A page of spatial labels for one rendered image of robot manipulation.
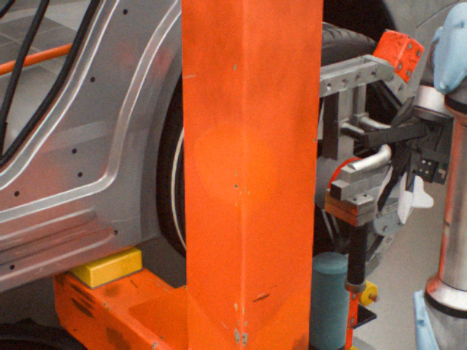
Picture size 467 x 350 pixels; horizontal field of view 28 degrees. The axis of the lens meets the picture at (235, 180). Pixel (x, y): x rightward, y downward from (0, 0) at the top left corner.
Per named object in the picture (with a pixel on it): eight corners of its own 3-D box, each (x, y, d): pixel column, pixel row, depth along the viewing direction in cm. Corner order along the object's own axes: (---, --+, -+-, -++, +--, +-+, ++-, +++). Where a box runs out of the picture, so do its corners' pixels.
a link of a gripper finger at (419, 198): (435, 224, 161) (438, 179, 166) (403, 214, 160) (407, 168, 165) (427, 231, 164) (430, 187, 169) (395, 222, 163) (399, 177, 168)
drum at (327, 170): (345, 195, 224) (348, 140, 218) (414, 228, 209) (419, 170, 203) (301, 212, 216) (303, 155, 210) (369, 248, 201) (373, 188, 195)
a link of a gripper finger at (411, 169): (417, 189, 162) (420, 146, 167) (408, 186, 162) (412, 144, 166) (405, 201, 166) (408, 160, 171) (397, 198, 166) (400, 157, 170)
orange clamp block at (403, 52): (383, 75, 219) (400, 40, 219) (408, 84, 214) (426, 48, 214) (366, 63, 214) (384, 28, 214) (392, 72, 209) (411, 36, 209)
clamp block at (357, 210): (341, 204, 193) (342, 180, 190) (373, 220, 186) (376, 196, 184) (323, 211, 190) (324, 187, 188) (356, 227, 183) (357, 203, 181)
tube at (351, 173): (343, 133, 206) (346, 87, 202) (411, 161, 193) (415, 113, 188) (282, 153, 196) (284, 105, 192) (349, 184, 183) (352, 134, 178)
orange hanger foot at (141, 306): (115, 299, 231) (107, 170, 216) (254, 406, 194) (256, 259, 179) (55, 323, 221) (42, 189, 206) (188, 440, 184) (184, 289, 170)
